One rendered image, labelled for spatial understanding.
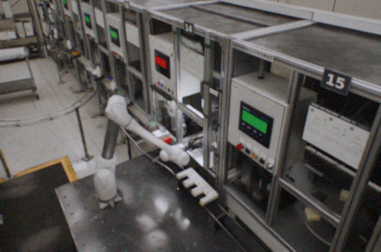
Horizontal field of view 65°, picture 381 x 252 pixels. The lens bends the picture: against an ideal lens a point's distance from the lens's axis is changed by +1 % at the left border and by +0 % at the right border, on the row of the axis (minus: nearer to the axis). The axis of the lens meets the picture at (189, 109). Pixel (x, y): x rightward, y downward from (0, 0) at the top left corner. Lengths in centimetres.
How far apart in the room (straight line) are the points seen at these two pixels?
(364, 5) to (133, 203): 433
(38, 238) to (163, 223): 149
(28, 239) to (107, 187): 128
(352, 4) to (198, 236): 426
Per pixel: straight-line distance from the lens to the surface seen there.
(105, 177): 244
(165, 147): 224
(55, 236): 343
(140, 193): 262
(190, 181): 240
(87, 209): 260
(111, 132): 242
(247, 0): 278
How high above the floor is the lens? 251
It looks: 29 degrees down
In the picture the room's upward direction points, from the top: 1 degrees counter-clockwise
